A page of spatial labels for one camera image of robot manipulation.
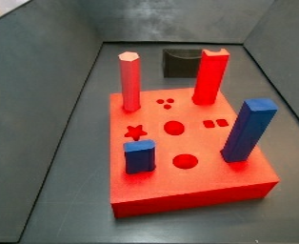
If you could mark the short blue peg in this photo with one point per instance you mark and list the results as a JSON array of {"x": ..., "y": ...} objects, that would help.
[{"x": 139, "y": 155}]

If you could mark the black curved bracket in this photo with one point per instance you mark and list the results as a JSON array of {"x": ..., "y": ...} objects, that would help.
[{"x": 180, "y": 63}]

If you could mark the tall blue rectangular peg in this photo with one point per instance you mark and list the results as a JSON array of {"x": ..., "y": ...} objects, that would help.
[{"x": 251, "y": 123}]

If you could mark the red notched peg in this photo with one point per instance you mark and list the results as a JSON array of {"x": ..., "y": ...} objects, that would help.
[{"x": 210, "y": 76}]

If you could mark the pink hexagonal peg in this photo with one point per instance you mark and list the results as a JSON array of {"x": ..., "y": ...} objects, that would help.
[{"x": 131, "y": 80}]

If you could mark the red peg board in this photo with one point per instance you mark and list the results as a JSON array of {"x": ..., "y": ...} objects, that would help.
[{"x": 192, "y": 177}]

